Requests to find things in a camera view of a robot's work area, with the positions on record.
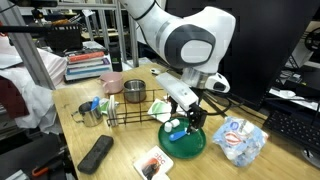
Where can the black box with green logo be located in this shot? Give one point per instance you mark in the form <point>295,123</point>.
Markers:
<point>115,58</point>

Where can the green round plate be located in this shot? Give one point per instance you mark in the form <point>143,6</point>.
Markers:
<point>186,147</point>

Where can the small green card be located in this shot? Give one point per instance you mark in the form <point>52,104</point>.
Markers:
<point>104,106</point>

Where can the purple edged book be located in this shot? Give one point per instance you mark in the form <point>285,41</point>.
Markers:
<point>88,64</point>

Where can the black pole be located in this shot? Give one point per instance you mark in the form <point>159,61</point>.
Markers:
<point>23,29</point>

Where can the steel pitcher cup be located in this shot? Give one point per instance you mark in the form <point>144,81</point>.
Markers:
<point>90,119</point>

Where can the white cloth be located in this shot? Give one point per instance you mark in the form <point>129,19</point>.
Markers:
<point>33,96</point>

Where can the dark red cloth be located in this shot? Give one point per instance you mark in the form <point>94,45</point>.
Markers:
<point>11,98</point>

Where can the white papers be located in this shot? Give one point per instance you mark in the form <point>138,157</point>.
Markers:
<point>287,94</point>

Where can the white picture card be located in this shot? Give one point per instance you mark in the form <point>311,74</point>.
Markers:
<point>161,177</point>

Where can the pink mug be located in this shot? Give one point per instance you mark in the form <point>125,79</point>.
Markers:
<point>111,85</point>

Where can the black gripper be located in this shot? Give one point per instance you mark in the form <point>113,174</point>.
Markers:
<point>200,98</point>

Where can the grey round base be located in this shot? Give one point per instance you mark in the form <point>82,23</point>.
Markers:
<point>313,158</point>

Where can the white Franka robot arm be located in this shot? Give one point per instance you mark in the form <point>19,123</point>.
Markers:
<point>200,33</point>

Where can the green and white card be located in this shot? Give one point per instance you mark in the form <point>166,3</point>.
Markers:
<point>158,110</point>

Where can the black keyboard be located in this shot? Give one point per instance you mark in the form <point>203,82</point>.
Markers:
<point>293,130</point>

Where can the black monitor stand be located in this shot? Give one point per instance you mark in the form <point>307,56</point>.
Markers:
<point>222,113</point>

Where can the blue and white book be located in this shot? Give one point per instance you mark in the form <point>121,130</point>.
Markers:
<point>87,74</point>

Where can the large black monitor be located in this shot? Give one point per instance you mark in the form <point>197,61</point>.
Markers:
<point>273,43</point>

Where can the aluminium frame post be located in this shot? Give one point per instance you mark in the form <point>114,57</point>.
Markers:
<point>121,36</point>
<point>26,50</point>

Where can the clear bag of blue packets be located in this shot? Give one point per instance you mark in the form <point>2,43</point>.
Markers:
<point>240,140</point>

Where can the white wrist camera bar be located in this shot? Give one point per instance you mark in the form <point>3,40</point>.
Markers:
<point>176,90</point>

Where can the black crate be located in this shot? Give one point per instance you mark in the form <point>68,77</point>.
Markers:
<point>65,38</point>

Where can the red book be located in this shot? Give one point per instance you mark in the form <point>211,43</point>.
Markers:
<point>86,56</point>

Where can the silver metal bowl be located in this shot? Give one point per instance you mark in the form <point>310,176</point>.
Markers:
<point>135,95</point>

